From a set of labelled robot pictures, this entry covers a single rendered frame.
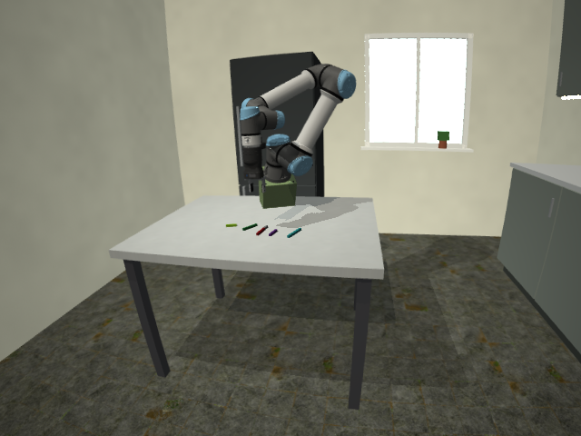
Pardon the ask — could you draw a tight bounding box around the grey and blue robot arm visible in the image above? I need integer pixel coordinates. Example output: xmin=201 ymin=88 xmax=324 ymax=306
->
xmin=240 ymin=64 xmax=356 ymax=183

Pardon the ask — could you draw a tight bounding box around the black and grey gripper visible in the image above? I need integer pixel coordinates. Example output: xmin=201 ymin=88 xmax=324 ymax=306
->
xmin=241 ymin=135 xmax=266 ymax=193

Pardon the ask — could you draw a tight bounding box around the turquoise rod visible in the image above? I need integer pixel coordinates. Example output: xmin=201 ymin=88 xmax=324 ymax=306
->
xmin=287 ymin=228 xmax=301 ymax=238

